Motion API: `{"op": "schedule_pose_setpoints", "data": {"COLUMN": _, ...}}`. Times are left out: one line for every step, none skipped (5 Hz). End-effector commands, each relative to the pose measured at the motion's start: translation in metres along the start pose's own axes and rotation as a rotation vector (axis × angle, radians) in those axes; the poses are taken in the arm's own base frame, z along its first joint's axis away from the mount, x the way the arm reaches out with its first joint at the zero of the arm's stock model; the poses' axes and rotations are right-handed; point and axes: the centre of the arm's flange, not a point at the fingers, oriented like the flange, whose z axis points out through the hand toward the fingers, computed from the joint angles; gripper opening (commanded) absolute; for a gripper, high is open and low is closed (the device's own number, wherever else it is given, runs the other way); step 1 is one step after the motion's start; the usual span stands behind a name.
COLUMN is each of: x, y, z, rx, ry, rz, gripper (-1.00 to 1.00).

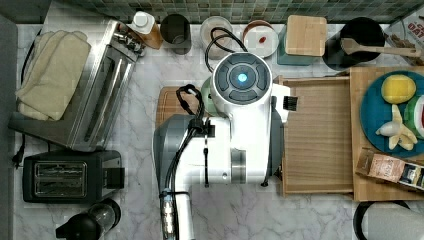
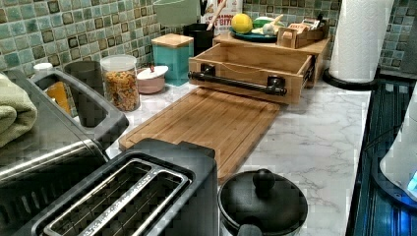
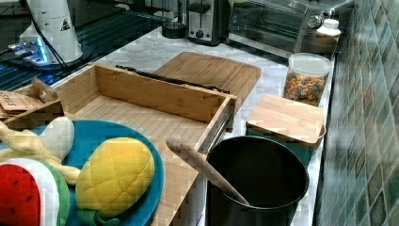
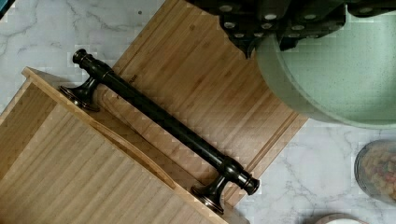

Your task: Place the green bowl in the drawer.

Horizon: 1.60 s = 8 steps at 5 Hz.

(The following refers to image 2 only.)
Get wooden cutting board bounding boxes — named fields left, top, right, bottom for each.
left=119, top=88, right=279, bottom=183

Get pink bowl with white lid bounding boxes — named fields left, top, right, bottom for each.
left=137, top=66, right=168, bottom=94

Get teal canister with wooden lid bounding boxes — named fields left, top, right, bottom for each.
left=151, top=33, right=194, bottom=86

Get black utensil holder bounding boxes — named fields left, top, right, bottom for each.
left=183, top=24, right=214, bottom=56

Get black two-slot toaster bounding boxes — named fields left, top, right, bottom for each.
left=12, top=139, right=218, bottom=236

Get teal plate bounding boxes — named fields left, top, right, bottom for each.
left=229, top=28, right=277, bottom=43

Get clear cereal jar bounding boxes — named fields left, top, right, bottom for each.
left=100, top=55, right=140, bottom=112

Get red white snack box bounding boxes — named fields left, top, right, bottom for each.
left=201, top=0, right=243, bottom=35

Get yellow plush pineapple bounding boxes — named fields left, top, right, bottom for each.
left=231, top=14, right=253, bottom=33

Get plush white garlic toy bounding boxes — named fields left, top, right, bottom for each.
left=252, top=23, right=278, bottom=36

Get small wooden tray box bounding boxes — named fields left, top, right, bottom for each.
left=276, top=20, right=329, bottom=49

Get wooden spoon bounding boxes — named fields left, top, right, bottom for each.
left=206, top=0, right=227, bottom=31

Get black paper towel holder base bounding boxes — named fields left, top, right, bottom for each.
left=323, top=69, right=379, bottom=91

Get brown paper packets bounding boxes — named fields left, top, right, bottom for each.
left=288, top=18, right=321, bottom=33

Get paper towel roll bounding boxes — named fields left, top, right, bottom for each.
left=328, top=0, right=394, bottom=83

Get green folded towel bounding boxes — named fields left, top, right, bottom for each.
left=0, top=74, right=37, bottom=148

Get wooden drawer with black handle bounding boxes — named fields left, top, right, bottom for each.
left=189, top=43, right=315, bottom=104

